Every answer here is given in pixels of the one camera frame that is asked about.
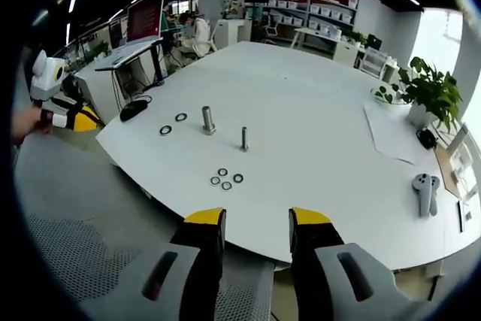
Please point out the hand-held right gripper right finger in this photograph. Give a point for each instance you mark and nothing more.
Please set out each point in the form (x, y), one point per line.
(338, 283)

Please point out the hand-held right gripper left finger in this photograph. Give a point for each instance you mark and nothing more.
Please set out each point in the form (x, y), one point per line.
(188, 283)

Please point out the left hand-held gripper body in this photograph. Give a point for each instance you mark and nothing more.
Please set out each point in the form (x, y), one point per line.
(43, 80)

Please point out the large metal washer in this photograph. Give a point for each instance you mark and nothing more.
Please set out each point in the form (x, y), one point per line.
(165, 127)
(181, 114)

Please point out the small metal washer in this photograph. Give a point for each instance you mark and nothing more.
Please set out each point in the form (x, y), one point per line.
(226, 183)
(222, 169)
(215, 178)
(238, 175)

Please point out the large threaded stud bolt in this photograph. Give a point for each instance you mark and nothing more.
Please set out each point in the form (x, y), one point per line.
(207, 120)

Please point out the small threaded stud bolt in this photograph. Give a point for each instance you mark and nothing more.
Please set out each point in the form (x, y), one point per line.
(244, 138)

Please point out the person's left hand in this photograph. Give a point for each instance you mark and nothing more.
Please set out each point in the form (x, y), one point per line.
(26, 123)

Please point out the white side cabinet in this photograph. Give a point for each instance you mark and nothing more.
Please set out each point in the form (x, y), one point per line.
(97, 91)

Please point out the black computer mouse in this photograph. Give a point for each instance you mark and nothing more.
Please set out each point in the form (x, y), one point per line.
(132, 109)

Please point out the grey mesh office chair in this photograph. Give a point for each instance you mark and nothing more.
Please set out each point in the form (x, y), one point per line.
(75, 193)

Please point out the black laptop stand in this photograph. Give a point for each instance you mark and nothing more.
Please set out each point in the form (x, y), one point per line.
(158, 65)

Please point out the open laptop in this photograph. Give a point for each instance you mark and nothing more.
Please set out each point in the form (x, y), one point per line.
(144, 16)

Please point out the grey handheld controller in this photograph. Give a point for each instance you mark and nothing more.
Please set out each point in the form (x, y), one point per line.
(422, 193)
(435, 195)

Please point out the wooden board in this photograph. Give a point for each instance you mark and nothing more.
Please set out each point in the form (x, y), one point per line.
(447, 170)

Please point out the white paper sheet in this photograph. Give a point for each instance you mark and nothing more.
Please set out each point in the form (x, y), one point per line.
(394, 133)

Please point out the white storage cabinet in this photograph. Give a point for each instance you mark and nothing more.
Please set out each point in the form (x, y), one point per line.
(231, 33)

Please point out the small black device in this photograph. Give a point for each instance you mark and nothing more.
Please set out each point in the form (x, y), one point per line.
(427, 138)

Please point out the small plant in white bowl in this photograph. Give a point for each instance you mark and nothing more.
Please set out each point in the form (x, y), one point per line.
(387, 94)

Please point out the large green potted plant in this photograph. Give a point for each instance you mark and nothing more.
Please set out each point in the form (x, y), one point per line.
(432, 91)

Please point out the white background desk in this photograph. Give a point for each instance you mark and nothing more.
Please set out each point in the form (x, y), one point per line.
(315, 35)

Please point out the shelf rack with white bins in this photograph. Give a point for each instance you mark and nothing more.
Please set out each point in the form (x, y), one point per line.
(323, 11)

